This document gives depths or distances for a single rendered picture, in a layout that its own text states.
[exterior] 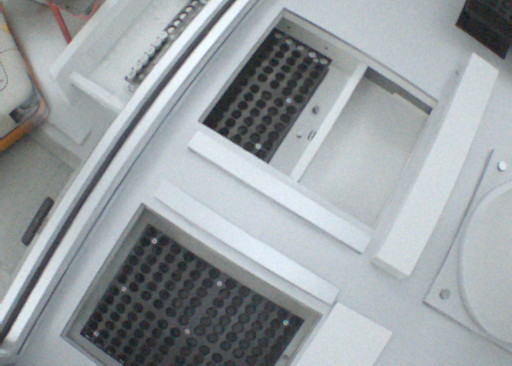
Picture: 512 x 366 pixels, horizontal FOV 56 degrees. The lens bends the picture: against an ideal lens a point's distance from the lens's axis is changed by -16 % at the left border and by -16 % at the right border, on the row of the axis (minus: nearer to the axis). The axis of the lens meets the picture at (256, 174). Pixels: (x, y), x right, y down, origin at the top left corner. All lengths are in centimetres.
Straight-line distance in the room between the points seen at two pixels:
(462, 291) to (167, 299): 36
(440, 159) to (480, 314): 20
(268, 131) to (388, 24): 23
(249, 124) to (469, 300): 37
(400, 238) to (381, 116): 26
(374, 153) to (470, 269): 25
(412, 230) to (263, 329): 21
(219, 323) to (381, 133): 36
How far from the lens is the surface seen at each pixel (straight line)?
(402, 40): 76
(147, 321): 71
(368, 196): 79
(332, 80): 83
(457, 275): 67
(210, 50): 66
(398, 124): 83
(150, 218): 75
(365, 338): 63
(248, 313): 70
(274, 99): 73
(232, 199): 64
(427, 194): 65
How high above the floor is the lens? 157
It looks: 74 degrees down
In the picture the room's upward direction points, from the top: 11 degrees clockwise
